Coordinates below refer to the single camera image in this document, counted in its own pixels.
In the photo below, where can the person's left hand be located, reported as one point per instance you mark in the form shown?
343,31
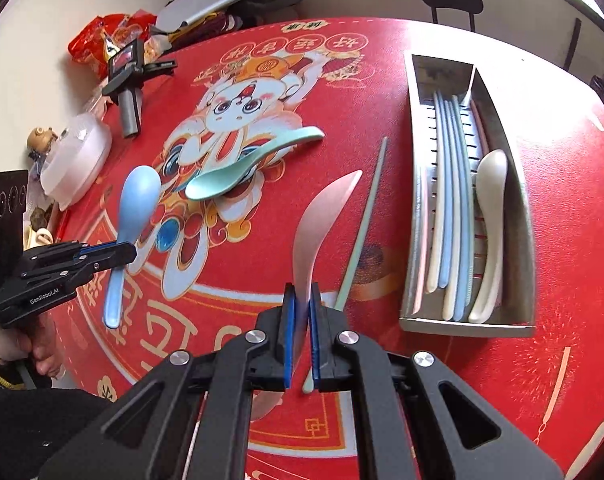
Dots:
36,339

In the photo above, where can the pink spoon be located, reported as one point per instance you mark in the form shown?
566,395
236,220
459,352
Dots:
315,224

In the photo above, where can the white spoon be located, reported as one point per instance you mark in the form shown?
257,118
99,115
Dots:
490,191

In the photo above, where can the mint green spoon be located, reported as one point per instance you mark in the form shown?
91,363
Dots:
219,181

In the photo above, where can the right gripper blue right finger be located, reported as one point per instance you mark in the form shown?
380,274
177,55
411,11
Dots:
315,303

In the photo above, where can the light blue spoon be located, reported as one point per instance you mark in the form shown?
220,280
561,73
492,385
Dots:
139,197

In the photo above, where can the small brown figurine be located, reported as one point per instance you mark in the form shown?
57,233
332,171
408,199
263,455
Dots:
39,143

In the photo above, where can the blue chopstick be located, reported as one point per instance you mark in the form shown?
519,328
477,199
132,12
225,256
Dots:
466,208
447,181

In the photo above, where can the red snack bags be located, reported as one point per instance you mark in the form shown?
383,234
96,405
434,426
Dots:
105,35

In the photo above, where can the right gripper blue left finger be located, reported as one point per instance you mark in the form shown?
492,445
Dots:
287,329

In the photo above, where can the red printed table mat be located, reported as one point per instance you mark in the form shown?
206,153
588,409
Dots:
207,268

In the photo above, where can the stainless steel utensil tray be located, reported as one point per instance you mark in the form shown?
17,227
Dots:
514,313

